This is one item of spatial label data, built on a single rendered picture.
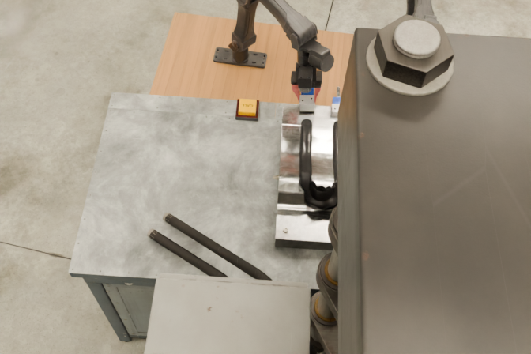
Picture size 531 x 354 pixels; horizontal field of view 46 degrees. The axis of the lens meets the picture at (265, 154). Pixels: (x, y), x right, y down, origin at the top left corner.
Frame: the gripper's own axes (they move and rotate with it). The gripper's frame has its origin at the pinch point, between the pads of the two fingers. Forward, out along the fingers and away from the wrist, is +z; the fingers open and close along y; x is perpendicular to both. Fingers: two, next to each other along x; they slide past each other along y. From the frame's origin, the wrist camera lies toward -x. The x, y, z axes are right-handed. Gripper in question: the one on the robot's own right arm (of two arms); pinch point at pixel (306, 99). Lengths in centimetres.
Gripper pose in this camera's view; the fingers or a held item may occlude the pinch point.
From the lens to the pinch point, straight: 213.4
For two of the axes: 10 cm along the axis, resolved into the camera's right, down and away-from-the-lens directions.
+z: 0.6, 7.9, 6.0
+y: 9.9, 0.1, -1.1
